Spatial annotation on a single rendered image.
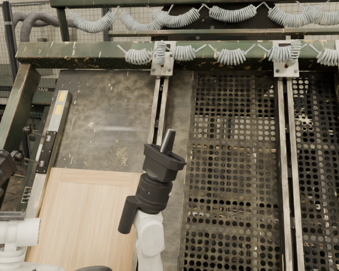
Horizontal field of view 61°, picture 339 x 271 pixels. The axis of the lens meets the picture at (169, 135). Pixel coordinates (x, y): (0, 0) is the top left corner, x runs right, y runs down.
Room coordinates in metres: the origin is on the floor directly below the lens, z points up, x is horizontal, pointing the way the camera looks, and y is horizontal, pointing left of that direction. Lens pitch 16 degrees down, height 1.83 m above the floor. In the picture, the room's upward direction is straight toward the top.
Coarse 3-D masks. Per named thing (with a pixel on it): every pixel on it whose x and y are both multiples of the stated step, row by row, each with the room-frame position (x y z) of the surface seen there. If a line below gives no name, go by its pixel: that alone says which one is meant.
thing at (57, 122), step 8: (56, 104) 1.38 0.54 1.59; (64, 104) 1.38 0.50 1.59; (64, 112) 1.37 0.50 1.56; (56, 120) 1.33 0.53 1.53; (64, 120) 1.36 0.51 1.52; (48, 128) 1.31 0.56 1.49; (56, 128) 1.31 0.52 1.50; (56, 136) 1.28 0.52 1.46; (56, 144) 1.28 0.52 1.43; (56, 152) 1.27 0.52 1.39; (48, 168) 1.19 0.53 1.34; (40, 176) 1.17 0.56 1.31; (48, 176) 1.19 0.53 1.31; (40, 184) 1.15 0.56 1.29; (32, 192) 1.13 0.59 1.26; (40, 192) 1.12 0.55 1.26; (32, 200) 1.11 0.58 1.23; (40, 200) 1.11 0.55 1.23; (32, 208) 1.09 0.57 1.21; (32, 216) 1.06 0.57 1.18; (24, 248) 0.99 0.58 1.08
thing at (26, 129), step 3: (27, 126) 1.20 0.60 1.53; (24, 129) 1.19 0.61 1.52; (27, 129) 1.19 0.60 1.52; (30, 129) 1.20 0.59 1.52; (24, 132) 1.19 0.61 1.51; (27, 132) 1.19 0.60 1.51; (30, 132) 1.19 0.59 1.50; (33, 132) 1.22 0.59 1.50; (39, 135) 1.23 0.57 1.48; (42, 135) 1.24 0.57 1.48; (48, 135) 1.26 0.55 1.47; (45, 138) 1.25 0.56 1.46; (48, 138) 1.26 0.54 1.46; (51, 138) 1.26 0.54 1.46
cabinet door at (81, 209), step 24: (48, 192) 1.14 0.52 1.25; (72, 192) 1.13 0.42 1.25; (96, 192) 1.12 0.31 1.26; (120, 192) 1.11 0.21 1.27; (48, 216) 1.08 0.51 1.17; (72, 216) 1.07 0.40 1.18; (96, 216) 1.06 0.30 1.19; (120, 216) 1.05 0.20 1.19; (48, 240) 1.02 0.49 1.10; (72, 240) 1.01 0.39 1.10; (96, 240) 1.00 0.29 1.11; (120, 240) 0.99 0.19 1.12; (48, 264) 0.96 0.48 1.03; (72, 264) 0.95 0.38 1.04; (96, 264) 0.94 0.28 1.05; (120, 264) 0.93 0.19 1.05
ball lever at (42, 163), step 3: (18, 153) 1.12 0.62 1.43; (21, 153) 1.13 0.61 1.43; (15, 156) 1.11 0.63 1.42; (18, 156) 1.11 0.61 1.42; (21, 156) 1.12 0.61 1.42; (24, 156) 1.13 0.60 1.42; (15, 159) 1.11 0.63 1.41; (18, 159) 1.11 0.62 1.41; (21, 159) 1.12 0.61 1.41; (24, 159) 1.14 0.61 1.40; (27, 159) 1.15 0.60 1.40; (30, 159) 1.16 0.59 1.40; (33, 162) 1.17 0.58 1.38; (36, 162) 1.17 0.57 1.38; (39, 162) 1.18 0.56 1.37; (42, 162) 1.19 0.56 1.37; (39, 165) 1.18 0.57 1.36; (42, 165) 1.18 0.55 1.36
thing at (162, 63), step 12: (156, 60) 1.29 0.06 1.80; (168, 60) 1.37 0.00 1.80; (156, 72) 1.34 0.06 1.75; (168, 72) 1.33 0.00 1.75; (156, 84) 1.34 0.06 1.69; (168, 84) 1.36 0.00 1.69; (156, 96) 1.30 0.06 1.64; (168, 96) 1.35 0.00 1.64; (156, 108) 1.27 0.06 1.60; (156, 120) 1.24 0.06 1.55; (156, 132) 1.23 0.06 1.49; (156, 144) 1.16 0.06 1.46; (132, 264) 0.89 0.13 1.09
